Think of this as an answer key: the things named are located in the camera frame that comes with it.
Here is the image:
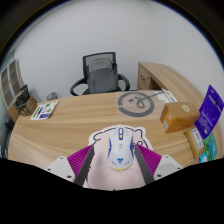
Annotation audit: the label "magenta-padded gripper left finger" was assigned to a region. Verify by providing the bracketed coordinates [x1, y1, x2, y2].
[45, 144, 96, 187]

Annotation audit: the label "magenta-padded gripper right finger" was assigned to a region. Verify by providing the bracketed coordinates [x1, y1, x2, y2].
[133, 143, 184, 185]

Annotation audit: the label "white and blue computer mouse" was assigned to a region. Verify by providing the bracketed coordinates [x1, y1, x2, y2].
[106, 125, 136, 171]

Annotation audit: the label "small tan box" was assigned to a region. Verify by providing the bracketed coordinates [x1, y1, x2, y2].
[183, 127, 205, 158]

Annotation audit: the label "small light blue packet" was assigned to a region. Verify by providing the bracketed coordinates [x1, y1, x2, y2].
[198, 151, 209, 164]

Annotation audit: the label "green packet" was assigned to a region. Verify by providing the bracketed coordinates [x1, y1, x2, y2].
[202, 132, 219, 162]

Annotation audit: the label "closed brown cardboard box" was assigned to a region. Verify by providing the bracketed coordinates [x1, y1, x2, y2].
[159, 101, 201, 134]

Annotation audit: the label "white and green leaflet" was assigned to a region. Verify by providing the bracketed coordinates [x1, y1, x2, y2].
[30, 100, 61, 121]

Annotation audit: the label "purple standing card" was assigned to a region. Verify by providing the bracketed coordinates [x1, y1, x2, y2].
[194, 84, 224, 141]

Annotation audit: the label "white paper card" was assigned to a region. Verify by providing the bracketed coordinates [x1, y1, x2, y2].
[161, 87, 179, 103]

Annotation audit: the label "open cardboard box, dark contents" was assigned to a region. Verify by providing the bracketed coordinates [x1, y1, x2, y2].
[13, 83, 39, 116]

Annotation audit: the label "black mesh office chair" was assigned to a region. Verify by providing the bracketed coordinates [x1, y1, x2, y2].
[69, 51, 131, 97]

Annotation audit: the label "grey backpack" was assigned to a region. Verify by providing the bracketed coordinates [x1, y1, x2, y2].
[86, 57, 120, 94]

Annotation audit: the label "clear mat, grey ring print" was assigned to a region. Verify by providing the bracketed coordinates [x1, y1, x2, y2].
[116, 89, 168, 118]

